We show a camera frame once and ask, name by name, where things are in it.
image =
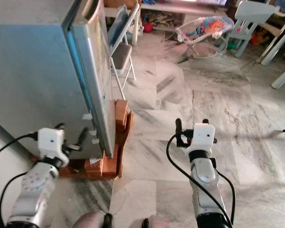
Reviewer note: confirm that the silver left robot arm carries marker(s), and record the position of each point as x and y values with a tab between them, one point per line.
33	194

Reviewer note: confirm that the pale blue plastic child chair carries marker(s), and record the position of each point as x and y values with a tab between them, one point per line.
251	12

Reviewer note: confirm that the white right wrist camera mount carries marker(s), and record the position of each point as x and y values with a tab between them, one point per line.
203	135

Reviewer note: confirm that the white table with clutter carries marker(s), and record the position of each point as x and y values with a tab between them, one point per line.
185	5

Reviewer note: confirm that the red toy ball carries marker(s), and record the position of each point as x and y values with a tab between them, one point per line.
147	26

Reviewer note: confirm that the white plastic table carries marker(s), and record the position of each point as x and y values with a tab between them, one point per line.
282	52

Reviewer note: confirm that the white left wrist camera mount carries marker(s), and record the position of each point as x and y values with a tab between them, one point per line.
51	141

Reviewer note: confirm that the colourful baby bouncer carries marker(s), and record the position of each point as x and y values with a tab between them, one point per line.
204	26

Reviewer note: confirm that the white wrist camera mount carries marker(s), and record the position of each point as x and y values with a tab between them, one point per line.
51	141
203	135

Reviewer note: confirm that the robot right leg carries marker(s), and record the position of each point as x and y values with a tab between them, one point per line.
154	223

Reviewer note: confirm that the grey-blue fridge cabinet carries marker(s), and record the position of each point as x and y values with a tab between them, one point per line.
28	71

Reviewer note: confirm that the orange wooden fridge stand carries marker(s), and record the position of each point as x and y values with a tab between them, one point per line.
122	128

